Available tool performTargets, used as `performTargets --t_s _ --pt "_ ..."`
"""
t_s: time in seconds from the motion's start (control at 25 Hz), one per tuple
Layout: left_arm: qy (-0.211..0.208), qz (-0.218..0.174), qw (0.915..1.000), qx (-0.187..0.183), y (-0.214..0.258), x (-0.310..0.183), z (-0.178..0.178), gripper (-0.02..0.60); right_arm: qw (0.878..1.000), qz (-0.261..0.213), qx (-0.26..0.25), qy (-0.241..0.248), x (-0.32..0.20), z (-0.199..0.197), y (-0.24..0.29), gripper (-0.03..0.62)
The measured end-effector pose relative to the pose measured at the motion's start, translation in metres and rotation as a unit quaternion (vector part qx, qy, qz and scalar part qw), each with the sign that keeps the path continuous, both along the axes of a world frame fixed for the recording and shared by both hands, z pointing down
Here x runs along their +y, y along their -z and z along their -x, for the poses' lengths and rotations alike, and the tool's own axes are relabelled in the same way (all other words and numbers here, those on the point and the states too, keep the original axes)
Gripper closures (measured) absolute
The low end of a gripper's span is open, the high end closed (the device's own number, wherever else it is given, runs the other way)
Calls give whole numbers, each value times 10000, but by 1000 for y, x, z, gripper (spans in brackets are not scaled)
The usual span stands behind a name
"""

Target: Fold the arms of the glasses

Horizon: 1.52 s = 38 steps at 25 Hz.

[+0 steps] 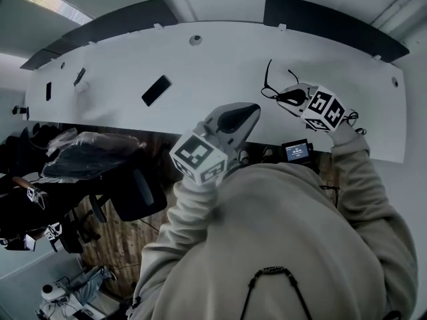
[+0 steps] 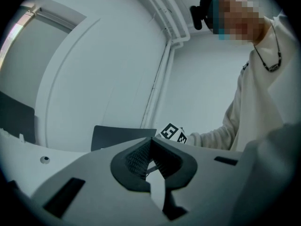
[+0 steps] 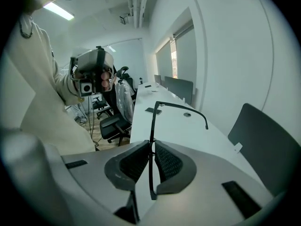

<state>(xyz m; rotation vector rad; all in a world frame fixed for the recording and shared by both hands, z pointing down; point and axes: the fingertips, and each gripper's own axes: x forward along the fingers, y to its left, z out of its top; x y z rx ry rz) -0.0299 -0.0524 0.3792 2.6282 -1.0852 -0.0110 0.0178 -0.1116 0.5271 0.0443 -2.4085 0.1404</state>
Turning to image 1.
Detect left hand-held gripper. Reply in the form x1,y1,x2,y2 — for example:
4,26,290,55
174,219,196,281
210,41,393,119
169,103,261,186

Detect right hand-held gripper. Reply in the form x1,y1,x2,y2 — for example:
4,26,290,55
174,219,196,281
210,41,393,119
277,83,348,133

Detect black eyeglasses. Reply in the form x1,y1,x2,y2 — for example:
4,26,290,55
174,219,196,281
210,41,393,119
260,58,302,101

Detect person's left forearm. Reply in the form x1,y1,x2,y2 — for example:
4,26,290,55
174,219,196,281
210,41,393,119
141,171,228,279

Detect person's right forearm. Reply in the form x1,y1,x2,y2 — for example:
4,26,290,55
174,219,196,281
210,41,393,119
330,127,404,233

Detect small black screen device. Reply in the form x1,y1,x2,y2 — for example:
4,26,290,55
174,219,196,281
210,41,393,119
282,139,315,163

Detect large black smartphone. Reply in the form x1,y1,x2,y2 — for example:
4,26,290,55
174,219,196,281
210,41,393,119
141,75,173,107

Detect long dark divider panel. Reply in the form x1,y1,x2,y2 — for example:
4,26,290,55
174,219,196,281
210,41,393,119
262,0,410,63

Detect black office chair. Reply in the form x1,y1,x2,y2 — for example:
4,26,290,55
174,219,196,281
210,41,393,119
89,145,168,223

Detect person in white coat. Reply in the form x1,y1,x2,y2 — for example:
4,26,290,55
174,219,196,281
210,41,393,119
133,161,420,320

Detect white pipe bundle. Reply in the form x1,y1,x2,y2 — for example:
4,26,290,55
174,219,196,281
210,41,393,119
368,0,427,45

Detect white device stand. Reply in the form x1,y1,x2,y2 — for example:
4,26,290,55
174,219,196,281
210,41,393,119
73,79,91,95

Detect black handheld device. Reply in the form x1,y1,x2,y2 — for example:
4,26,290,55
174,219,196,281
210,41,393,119
73,67,87,87

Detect black chair wheel base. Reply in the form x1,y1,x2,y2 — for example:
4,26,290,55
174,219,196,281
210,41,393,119
59,208,101,255

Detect short dark divider panel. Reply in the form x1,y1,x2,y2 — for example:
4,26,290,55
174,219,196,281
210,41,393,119
19,47,66,71

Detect black bag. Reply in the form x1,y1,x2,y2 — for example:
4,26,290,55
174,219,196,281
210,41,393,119
0,125,43,176

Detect white round device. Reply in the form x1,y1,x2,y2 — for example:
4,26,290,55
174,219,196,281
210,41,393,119
39,282,84,320

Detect black cable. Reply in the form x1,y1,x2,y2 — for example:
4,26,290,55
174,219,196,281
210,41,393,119
343,109,367,136

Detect black cord necklace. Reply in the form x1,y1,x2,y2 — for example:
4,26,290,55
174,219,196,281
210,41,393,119
239,265,314,320

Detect black clamp-mounted camera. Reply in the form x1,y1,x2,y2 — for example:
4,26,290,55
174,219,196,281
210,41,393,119
12,104,31,121

